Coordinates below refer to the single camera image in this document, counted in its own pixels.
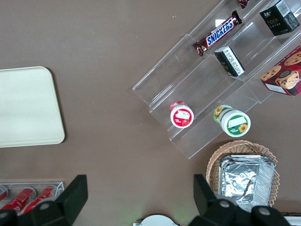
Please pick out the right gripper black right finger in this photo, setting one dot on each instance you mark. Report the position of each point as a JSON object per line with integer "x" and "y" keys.
{"x": 211, "y": 212}

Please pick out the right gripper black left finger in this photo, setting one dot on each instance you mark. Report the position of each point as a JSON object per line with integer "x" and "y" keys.
{"x": 68, "y": 204}

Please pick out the aluminium foil tray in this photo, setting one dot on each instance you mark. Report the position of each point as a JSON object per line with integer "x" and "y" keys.
{"x": 242, "y": 181}

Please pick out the light tan wicker basket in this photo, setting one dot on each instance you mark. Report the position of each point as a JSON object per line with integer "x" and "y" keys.
{"x": 212, "y": 164}

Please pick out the beige rectangular tray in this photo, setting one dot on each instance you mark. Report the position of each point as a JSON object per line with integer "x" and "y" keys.
{"x": 28, "y": 106}

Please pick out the clear acrylic bottle rack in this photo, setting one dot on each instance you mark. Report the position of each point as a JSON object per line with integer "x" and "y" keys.
{"x": 60, "y": 184}

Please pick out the white rectangular snack bin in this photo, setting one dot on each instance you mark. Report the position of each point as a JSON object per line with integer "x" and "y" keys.
{"x": 294, "y": 221}

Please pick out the green lid yogurt cup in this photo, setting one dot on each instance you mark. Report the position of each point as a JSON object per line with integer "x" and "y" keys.
{"x": 236, "y": 123}

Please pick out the red lid yogurt cup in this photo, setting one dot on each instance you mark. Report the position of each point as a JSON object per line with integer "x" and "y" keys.
{"x": 181, "y": 116}

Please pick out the clear acrylic step display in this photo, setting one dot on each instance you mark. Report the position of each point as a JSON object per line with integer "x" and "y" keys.
{"x": 183, "y": 80}

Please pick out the small black carton box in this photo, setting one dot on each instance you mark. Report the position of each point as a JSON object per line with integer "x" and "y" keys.
{"x": 230, "y": 62}
{"x": 277, "y": 18}

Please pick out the red chocolate cookie box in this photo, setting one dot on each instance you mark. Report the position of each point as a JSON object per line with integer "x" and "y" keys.
{"x": 284, "y": 73}

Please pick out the Snickers chocolate bar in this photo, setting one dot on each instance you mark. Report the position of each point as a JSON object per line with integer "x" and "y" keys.
{"x": 243, "y": 3}
{"x": 218, "y": 34}

